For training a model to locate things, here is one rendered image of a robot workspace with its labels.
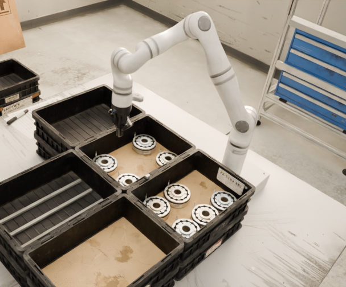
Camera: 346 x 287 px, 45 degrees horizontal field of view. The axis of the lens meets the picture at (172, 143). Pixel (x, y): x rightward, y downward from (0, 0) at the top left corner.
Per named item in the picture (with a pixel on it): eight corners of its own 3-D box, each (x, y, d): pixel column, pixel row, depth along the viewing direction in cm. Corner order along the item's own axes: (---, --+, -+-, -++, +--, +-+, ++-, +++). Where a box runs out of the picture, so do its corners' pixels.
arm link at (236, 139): (239, 101, 172) (230, 134, 183) (233, 111, 165) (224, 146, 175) (261, 107, 170) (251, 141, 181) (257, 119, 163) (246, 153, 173)
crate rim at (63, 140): (104, 87, 203) (104, 83, 201) (147, 117, 188) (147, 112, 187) (29, 115, 178) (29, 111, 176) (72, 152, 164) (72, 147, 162)
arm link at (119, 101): (145, 101, 159) (146, 86, 155) (122, 111, 152) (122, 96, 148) (128, 90, 163) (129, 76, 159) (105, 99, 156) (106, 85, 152)
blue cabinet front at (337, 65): (274, 93, 337) (296, 27, 302) (359, 136, 304) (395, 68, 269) (272, 94, 335) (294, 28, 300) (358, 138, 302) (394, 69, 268)
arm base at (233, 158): (224, 163, 192) (232, 132, 182) (243, 171, 189) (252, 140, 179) (216, 173, 185) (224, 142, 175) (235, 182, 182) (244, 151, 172)
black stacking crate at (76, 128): (104, 104, 208) (104, 84, 201) (145, 134, 194) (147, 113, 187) (32, 134, 184) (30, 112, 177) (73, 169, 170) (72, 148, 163)
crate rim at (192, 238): (197, 151, 174) (198, 147, 172) (256, 192, 159) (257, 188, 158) (123, 196, 149) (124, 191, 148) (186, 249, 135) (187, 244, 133)
